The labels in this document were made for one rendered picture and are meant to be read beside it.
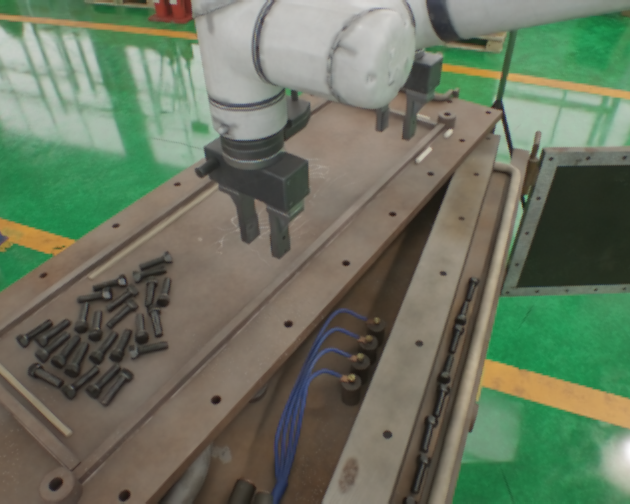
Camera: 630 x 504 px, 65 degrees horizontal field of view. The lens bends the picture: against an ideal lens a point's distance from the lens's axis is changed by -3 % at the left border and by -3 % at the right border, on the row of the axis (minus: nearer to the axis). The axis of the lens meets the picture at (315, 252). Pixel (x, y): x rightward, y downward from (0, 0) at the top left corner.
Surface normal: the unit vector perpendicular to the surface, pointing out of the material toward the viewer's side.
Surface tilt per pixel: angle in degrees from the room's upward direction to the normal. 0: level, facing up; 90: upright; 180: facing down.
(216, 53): 90
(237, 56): 92
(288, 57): 89
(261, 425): 0
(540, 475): 0
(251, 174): 90
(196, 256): 0
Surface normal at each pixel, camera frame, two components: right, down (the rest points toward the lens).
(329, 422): -0.03, -0.73
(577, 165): 0.01, 0.68
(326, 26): -0.36, -0.21
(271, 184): -0.58, 0.57
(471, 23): -0.34, 0.88
